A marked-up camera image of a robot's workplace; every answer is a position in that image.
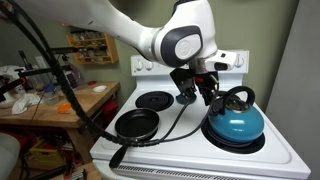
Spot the thick black cable conduit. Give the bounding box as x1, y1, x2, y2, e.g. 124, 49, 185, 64
0, 0, 214, 148

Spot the small blue dish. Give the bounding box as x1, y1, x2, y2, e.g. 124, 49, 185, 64
175, 92, 198, 106

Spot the yellow plastic crate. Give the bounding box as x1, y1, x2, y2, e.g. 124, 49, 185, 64
29, 139, 66, 169

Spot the white refrigerator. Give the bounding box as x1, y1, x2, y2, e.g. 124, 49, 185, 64
264, 0, 320, 180

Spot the black frying pan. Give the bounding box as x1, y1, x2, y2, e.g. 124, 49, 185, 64
108, 107, 161, 169

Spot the red container under table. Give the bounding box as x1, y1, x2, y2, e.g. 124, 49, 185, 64
101, 98, 119, 123

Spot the thin black camera cable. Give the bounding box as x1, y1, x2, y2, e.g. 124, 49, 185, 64
159, 98, 196, 143

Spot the black camera stand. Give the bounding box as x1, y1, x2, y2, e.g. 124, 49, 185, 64
13, 46, 79, 79

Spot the wooden spice rack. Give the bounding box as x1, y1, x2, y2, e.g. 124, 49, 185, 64
65, 30, 120, 65

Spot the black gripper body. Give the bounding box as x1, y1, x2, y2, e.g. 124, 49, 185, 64
194, 70, 221, 93

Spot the blue kettle with black handle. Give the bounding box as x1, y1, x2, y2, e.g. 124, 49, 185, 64
207, 85, 265, 144

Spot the white electric stove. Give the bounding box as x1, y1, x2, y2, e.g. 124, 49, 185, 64
89, 49, 312, 180

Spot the wooden work table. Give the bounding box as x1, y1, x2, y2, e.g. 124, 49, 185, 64
0, 80, 122, 164

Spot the small orange object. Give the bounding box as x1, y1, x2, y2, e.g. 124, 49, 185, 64
57, 103, 73, 114

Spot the white crumpled cloth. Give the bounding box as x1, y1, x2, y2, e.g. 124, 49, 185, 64
11, 93, 41, 115

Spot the large black coil burner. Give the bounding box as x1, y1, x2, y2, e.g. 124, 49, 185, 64
134, 90, 175, 113

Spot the blue bowl with black rim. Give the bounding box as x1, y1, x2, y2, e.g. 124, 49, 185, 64
200, 118, 267, 155

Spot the small white bowl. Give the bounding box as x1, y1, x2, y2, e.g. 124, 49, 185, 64
92, 84, 108, 94

